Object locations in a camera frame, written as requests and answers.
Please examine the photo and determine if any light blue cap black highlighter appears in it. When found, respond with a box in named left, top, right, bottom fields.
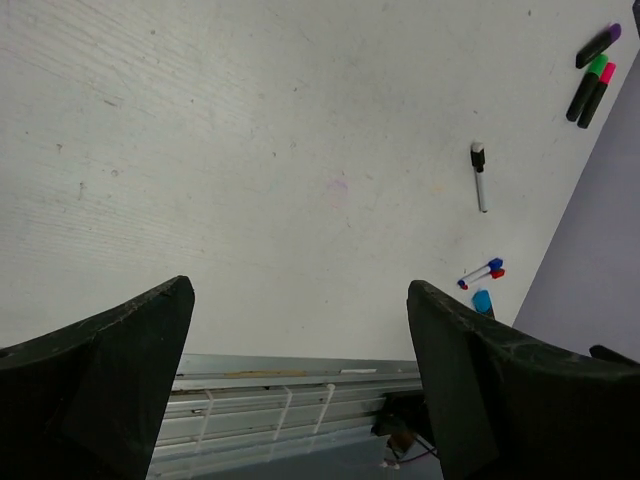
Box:
left=472, top=289, right=495, bottom=319

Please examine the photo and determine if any red cap white marker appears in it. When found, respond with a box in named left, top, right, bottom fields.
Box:
left=458, top=267, right=506, bottom=290

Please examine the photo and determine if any green cap black highlighter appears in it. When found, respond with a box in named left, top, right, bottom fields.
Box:
left=566, top=54, right=609, bottom=122

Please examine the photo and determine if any purple cap black highlighter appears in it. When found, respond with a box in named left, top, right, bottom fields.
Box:
left=575, top=23, right=622, bottom=69

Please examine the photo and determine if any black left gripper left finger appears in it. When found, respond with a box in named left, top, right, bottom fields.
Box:
left=1, top=276, right=195, bottom=479

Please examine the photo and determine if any aluminium frame rail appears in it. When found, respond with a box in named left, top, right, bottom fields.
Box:
left=147, top=354, right=421, bottom=479

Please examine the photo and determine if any blue cap white marker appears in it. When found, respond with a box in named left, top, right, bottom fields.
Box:
left=457, top=258, right=505, bottom=290

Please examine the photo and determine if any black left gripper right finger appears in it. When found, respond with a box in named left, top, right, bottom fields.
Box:
left=407, top=280, right=639, bottom=479

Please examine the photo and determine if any black cap silver pen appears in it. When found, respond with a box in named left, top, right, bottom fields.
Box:
left=470, top=142, right=488, bottom=213

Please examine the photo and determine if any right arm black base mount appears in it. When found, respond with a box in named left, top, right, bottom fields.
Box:
left=371, top=390, right=438, bottom=465

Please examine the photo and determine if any pink cap black highlighter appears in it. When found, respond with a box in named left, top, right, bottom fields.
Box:
left=577, top=62, right=617, bottom=129

